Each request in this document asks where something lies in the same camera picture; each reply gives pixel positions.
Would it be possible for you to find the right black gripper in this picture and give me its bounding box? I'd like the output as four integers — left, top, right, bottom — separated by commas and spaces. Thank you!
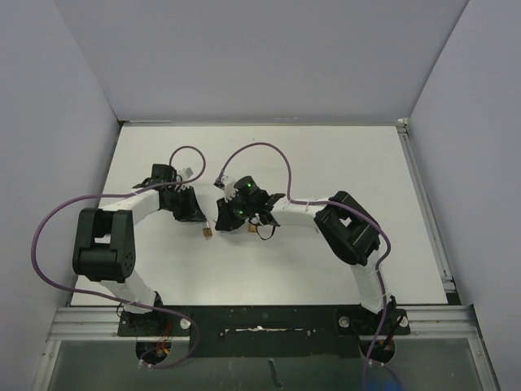
217, 192, 256, 231

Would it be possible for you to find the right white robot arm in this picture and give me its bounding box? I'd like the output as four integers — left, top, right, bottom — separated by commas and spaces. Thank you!
214, 175, 392, 333

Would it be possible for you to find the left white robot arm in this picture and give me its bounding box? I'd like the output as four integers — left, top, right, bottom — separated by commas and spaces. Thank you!
72, 164, 212, 335

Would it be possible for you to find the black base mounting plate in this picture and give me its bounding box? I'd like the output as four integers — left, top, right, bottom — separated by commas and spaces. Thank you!
116, 303, 410, 367

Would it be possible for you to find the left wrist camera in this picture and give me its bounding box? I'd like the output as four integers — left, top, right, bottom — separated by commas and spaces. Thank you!
176, 167, 194, 182

